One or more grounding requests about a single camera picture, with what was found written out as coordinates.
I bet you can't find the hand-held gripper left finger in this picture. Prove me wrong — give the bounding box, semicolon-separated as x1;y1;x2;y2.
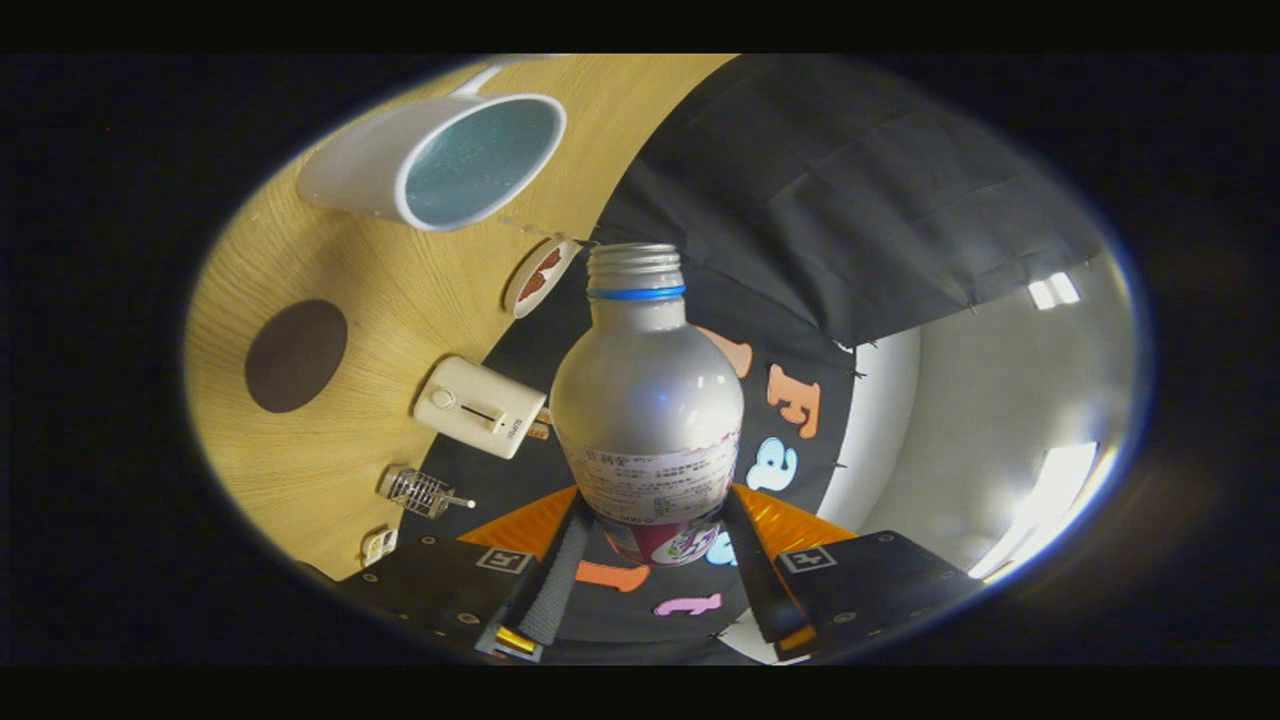
335;487;596;663

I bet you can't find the wooden table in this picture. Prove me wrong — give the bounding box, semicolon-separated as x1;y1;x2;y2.
185;55;736;581

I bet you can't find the dark brown round coaster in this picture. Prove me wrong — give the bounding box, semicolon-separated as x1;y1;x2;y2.
245;299;349;414

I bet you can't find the silver juice bottle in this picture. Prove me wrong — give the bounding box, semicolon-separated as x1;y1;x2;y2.
550;243;746;567

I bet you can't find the white cup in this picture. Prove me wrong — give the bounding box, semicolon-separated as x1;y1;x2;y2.
296;65;568;233

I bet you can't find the metal wire basket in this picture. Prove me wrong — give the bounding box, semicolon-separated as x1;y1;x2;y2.
377;465;477;520

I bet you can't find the small ceiling light panel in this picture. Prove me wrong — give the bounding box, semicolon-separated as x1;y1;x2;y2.
1028;271;1083;311

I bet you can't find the white round plate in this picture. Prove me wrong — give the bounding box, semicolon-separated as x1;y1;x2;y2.
503;237;583;320

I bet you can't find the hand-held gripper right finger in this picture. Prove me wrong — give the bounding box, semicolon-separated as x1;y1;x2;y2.
720;485;986;661

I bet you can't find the white toaster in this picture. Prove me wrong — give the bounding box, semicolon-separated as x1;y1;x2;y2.
413;356;548;461

